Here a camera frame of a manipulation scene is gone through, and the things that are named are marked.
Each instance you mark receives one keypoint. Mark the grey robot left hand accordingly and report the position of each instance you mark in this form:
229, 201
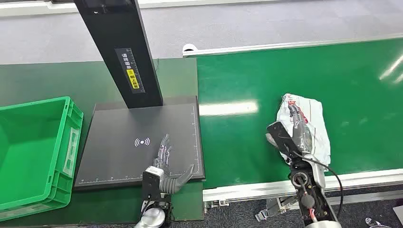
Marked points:
171, 185

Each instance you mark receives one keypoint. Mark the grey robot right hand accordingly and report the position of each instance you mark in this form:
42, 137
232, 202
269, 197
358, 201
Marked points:
301, 133

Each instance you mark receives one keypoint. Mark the white plastic mailer package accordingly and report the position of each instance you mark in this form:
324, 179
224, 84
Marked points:
316, 126

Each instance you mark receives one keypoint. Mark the small metal conveyor hinge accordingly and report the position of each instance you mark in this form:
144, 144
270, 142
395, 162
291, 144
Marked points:
215, 204

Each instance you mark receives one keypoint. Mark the green conveyor belt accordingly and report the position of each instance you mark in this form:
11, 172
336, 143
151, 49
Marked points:
355, 104

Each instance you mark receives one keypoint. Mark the shiny metal floor fitting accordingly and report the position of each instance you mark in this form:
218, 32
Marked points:
376, 223

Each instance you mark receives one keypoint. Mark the grey plate on floor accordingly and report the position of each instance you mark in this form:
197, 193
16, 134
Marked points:
398, 215

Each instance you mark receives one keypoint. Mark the white roller end cap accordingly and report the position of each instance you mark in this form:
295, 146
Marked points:
189, 47

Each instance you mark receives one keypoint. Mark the green plastic crate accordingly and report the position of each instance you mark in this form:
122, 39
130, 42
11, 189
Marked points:
28, 151

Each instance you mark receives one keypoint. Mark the dark green table mat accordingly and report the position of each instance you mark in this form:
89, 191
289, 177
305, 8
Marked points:
47, 80

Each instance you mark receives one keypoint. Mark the white baseboard strip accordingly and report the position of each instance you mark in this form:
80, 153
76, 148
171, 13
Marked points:
37, 8

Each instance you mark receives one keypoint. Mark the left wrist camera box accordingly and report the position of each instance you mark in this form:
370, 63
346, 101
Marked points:
152, 181

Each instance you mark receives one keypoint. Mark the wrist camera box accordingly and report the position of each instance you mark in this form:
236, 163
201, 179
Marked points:
152, 181
281, 137

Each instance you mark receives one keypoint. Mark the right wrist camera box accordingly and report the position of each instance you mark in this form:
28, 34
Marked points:
281, 137

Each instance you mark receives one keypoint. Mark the black scanner base plate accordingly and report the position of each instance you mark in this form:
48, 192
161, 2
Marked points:
119, 151

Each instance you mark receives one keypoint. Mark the wide aluminium conveyor rail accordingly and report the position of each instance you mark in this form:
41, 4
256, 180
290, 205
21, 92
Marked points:
252, 190

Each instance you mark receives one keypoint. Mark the metal conveyor support bracket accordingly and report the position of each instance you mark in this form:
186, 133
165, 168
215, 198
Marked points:
274, 207

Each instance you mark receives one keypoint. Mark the thin aluminium conveyor rail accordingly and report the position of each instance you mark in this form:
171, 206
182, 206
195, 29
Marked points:
283, 46

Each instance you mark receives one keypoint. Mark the black yellow post label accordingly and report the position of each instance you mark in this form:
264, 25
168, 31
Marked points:
130, 70

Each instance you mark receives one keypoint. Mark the black scanner post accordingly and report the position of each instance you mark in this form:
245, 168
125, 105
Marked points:
121, 37

